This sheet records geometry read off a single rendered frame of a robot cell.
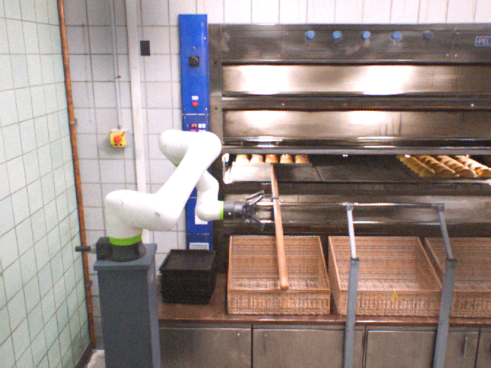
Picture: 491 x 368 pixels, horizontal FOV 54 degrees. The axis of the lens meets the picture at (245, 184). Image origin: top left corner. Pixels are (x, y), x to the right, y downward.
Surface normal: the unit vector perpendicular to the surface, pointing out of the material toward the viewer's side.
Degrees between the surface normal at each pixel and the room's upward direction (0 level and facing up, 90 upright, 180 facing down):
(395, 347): 92
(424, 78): 69
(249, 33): 90
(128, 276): 90
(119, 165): 90
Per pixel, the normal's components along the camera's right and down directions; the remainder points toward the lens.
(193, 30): -0.03, 0.26
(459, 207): -0.03, -0.08
